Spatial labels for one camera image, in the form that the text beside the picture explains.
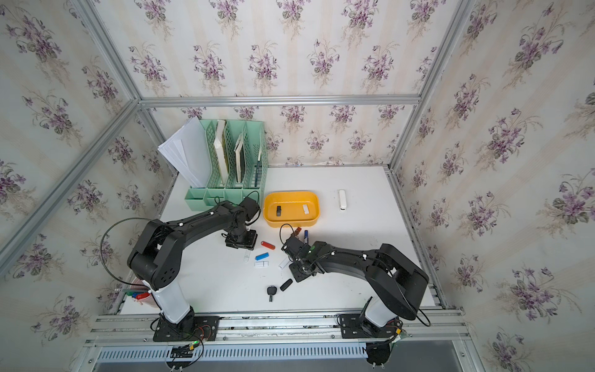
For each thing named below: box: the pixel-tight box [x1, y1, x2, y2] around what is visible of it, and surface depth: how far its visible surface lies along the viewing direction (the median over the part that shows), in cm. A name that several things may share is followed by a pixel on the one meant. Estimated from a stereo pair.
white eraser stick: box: [338, 189, 348, 212], surface depth 106 cm
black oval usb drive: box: [279, 278, 294, 293], surface depth 84 cm
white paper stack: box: [157, 116, 211, 188], surface depth 98 cm
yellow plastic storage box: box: [263, 190, 320, 228], surface depth 105 cm
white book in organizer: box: [213, 119, 230, 186], surface depth 100 cm
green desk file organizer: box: [184, 119, 269, 212], surface depth 106 cm
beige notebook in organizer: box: [233, 134, 245, 184], surface depth 103 cm
